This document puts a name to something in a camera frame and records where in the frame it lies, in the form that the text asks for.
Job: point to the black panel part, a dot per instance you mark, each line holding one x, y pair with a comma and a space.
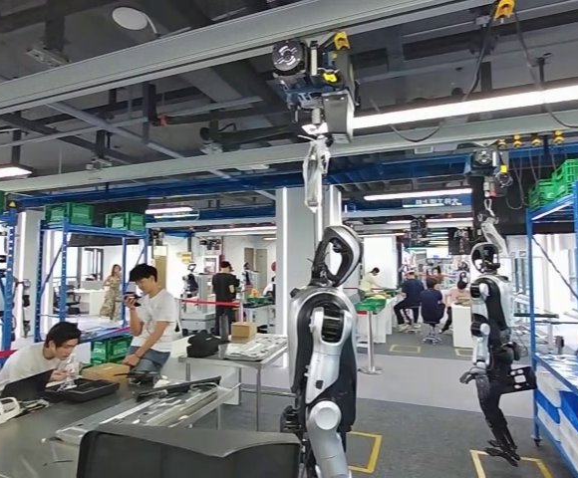
184, 455

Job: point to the long black part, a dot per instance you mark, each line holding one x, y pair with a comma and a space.
179, 388

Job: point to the silver sheet metal part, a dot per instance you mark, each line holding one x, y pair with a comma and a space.
144, 412

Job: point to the steel workbench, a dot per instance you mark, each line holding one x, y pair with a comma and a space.
10, 455

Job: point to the person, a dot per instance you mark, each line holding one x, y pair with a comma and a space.
225, 293
369, 282
455, 297
411, 297
110, 297
430, 303
156, 316
30, 363

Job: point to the small cardboard box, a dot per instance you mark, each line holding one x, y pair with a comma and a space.
243, 330

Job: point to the grey tray with parts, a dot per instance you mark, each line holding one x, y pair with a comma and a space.
256, 348

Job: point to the red barrier belt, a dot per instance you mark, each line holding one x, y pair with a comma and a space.
209, 303
0, 355

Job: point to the green-top table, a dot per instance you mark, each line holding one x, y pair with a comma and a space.
371, 305

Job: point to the silver black humanoid robot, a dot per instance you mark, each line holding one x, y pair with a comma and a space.
491, 310
324, 369

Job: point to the black bag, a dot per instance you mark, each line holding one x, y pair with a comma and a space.
203, 344

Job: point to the ceiling light strip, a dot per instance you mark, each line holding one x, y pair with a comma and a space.
468, 104
169, 210

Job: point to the grey metal table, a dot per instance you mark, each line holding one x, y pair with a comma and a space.
204, 361

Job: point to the black smartphone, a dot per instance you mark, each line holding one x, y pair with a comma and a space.
131, 301

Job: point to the flat cardboard box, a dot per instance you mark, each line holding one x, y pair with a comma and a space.
104, 373

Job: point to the white round ceiling fixture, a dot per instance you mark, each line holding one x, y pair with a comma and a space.
129, 18

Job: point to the black plastic tray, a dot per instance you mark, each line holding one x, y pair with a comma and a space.
82, 390

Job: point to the black laptop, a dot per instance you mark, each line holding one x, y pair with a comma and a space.
25, 386

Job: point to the overhead rail hoist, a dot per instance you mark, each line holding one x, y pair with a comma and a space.
336, 112
488, 165

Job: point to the grey overhead rail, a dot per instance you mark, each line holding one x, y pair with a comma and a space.
169, 168
169, 56

